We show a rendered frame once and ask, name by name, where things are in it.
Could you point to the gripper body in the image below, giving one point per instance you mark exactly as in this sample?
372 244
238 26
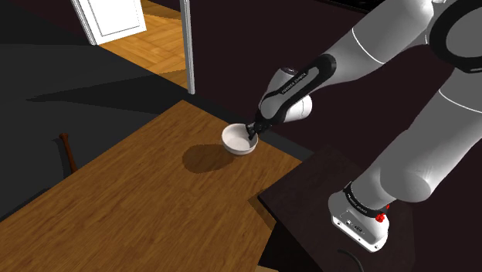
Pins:
252 129

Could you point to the white bowl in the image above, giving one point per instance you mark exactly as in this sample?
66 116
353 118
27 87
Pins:
234 141

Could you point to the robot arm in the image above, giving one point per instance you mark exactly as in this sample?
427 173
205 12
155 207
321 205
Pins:
399 158

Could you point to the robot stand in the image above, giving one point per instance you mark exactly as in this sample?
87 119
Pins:
308 211

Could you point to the wooden table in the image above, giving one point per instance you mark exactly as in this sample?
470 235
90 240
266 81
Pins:
143 196

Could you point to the white door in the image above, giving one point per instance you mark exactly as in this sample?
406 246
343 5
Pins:
113 17

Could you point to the brown wooden baseball bat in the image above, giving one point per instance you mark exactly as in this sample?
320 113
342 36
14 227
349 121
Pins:
70 154

